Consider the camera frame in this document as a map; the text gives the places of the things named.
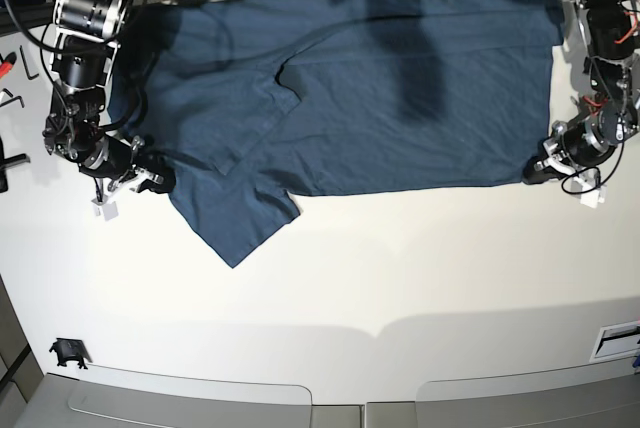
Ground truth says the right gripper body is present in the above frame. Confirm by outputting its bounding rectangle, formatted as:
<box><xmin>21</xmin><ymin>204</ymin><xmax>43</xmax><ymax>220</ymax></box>
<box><xmin>77</xmin><ymin>135</ymin><xmax>138</xmax><ymax>183</ymax></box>

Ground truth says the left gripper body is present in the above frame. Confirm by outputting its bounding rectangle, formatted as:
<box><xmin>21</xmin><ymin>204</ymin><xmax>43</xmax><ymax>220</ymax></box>
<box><xmin>542</xmin><ymin>120</ymin><xmax>619</xmax><ymax>171</ymax></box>

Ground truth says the blue T-shirt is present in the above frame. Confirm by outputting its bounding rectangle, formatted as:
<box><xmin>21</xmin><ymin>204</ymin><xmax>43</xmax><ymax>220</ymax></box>
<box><xmin>108</xmin><ymin>0</ymin><xmax>564</xmax><ymax>267</ymax></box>

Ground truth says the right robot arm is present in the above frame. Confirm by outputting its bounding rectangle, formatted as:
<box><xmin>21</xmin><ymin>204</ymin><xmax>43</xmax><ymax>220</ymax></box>
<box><xmin>43</xmin><ymin>0</ymin><xmax>175</xmax><ymax>203</ymax></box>

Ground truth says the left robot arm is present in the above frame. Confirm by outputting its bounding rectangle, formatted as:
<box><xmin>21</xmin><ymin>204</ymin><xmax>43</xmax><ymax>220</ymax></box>
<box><xmin>523</xmin><ymin>0</ymin><xmax>639</xmax><ymax>194</ymax></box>

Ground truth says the silver hex key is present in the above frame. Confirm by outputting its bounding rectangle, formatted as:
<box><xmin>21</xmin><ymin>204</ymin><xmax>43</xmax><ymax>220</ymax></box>
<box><xmin>0</xmin><ymin>89</ymin><xmax>25</xmax><ymax>108</ymax></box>

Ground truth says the black hex key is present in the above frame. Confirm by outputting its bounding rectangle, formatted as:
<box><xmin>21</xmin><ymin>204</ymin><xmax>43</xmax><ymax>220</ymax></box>
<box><xmin>19</xmin><ymin>45</ymin><xmax>39</xmax><ymax>81</ymax></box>

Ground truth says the white label plate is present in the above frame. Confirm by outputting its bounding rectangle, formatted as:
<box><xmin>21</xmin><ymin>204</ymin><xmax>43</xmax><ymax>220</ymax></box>
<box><xmin>590</xmin><ymin>321</ymin><xmax>639</xmax><ymax>363</ymax></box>

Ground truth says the grey left chair back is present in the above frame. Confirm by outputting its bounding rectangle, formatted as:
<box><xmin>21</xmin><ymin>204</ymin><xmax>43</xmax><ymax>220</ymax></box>
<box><xmin>15</xmin><ymin>375</ymin><xmax>362</xmax><ymax>427</ymax></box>

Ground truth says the grey chair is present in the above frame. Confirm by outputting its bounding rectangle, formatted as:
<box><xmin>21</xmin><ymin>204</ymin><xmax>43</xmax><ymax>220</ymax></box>
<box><xmin>15</xmin><ymin>375</ymin><xmax>362</xmax><ymax>427</ymax></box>
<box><xmin>363</xmin><ymin>359</ymin><xmax>639</xmax><ymax>427</ymax></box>

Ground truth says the grey right chair back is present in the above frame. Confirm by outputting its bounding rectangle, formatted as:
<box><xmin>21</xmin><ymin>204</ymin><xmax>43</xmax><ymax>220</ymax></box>
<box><xmin>363</xmin><ymin>359</ymin><xmax>639</xmax><ymax>427</ymax></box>

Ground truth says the black tool handle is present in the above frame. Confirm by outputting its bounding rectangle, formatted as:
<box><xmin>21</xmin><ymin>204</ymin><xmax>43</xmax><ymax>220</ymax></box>
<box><xmin>0</xmin><ymin>140</ymin><xmax>31</xmax><ymax>193</ymax></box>

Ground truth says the red handled tool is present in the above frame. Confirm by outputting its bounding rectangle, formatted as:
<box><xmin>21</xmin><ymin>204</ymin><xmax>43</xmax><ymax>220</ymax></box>
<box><xmin>0</xmin><ymin>52</ymin><xmax>17</xmax><ymax>79</ymax></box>

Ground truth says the black table clamp bracket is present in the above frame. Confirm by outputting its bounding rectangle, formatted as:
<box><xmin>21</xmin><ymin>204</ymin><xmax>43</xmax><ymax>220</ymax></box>
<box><xmin>49</xmin><ymin>338</ymin><xmax>92</xmax><ymax>370</ymax></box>

